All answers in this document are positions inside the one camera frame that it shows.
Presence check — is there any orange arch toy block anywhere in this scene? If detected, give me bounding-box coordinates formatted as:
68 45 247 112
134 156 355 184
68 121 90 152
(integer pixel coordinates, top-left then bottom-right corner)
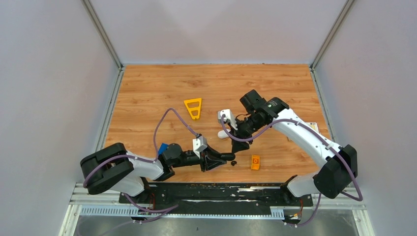
251 155 260 170

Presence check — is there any white slotted cable duct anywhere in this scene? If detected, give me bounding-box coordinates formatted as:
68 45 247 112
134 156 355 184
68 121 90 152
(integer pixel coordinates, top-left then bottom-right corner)
79 205 285 220

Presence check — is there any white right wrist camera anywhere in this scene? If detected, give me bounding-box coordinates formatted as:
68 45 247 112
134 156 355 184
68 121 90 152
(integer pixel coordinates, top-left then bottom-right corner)
217 109 238 130

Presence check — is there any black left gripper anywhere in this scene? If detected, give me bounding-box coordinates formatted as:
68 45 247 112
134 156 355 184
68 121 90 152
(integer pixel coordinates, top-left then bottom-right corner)
172 143 227 173

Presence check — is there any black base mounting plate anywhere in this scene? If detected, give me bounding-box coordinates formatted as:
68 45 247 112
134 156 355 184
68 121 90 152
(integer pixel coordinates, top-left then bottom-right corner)
132 182 313 214

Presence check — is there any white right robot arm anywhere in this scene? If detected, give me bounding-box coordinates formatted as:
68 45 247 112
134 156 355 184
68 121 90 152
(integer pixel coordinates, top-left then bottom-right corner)
218 90 357 206

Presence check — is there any blue toy brick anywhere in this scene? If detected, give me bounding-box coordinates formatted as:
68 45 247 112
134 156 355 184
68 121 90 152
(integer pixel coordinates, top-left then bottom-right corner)
158 143 169 155

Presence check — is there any yellow triangular toy block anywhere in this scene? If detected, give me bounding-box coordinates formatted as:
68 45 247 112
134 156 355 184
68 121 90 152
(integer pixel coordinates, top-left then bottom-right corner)
183 98 202 120

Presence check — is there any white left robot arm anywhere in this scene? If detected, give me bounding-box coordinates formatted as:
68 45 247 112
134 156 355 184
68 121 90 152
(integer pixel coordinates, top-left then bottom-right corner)
80 143 236 203

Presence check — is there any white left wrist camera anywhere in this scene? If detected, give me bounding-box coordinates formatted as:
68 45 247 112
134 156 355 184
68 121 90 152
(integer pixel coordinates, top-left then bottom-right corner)
192 135 208 158

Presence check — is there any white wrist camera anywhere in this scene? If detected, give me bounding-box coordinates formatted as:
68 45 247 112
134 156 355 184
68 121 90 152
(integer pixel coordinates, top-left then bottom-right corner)
217 109 238 130
192 135 208 158

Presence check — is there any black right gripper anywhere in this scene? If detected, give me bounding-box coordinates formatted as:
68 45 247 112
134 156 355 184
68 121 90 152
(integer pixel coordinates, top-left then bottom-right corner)
228 112 265 153

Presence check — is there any black earbud charging case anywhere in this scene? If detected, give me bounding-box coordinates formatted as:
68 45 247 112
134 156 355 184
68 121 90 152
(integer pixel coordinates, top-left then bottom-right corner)
220 153 236 161

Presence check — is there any white earbud charging case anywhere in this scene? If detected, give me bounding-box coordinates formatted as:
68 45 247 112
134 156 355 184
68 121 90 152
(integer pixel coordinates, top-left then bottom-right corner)
217 129 230 139

